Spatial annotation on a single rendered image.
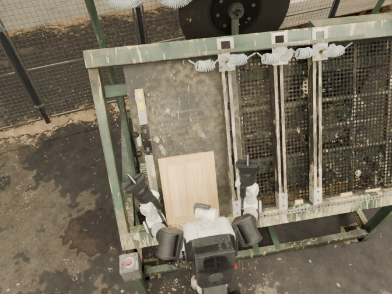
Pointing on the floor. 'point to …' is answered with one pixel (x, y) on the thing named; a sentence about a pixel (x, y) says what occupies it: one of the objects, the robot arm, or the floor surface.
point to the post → (140, 286)
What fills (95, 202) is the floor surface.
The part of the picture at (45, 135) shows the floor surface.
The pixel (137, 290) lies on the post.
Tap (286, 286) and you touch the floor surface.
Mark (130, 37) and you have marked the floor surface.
